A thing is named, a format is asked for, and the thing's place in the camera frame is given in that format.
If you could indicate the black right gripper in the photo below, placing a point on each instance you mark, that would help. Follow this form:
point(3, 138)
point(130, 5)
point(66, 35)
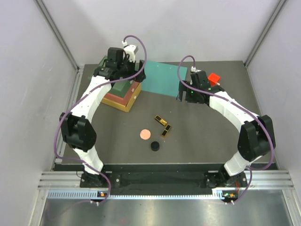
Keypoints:
point(181, 89)

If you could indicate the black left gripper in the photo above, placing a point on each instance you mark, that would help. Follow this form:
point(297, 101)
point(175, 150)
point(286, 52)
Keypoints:
point(126, 60)

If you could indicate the three-tier drawer organizer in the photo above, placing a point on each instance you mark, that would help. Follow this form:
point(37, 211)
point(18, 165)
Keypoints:
point(115, 96)

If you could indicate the red drawer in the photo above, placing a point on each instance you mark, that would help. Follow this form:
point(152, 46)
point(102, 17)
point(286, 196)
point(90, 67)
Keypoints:
point(131, 93)

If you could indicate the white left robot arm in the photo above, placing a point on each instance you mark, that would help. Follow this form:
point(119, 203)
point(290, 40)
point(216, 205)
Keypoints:
point(77, 130)

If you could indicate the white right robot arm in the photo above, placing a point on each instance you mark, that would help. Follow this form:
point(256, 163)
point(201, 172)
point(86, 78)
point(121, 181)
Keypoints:
point(256, 134)

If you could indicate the red cube with peg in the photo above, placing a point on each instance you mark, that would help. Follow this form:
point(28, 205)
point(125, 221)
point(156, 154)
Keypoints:
point(214, 79)

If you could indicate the teal mat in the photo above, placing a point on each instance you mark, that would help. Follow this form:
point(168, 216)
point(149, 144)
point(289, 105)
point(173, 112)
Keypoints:
point(161, 79)

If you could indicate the yellow bottom drawer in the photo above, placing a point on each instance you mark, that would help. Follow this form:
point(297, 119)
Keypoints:
point(134, 101)

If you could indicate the gold black lipstick upper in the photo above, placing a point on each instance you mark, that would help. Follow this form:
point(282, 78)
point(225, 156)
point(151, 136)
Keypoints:
point(160, 120)

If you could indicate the gold black lipstick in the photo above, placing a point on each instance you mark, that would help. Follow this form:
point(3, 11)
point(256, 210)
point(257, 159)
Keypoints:
point(166, 130)
point(160, 120)

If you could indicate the gold black lipstick lower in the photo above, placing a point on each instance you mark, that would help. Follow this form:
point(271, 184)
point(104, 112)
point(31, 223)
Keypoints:
point(166, 130)

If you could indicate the pink round compact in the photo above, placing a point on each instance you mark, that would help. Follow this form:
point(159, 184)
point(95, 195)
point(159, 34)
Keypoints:
point(145, 134)

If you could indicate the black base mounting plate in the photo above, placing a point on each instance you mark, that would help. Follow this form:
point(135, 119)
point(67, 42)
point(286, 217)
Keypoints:
point(144, 181)

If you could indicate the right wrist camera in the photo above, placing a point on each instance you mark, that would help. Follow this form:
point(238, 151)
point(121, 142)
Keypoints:
point(193, 69)

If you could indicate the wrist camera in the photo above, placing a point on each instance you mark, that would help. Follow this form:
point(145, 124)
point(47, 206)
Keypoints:
point(193, 69)
point(130, 51)

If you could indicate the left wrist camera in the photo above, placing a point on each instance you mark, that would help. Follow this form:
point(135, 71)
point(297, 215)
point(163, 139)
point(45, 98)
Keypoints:
point(130, 51)

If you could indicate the aluminium front rail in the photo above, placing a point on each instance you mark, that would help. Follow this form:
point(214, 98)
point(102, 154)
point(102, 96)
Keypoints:
point(66, 185)

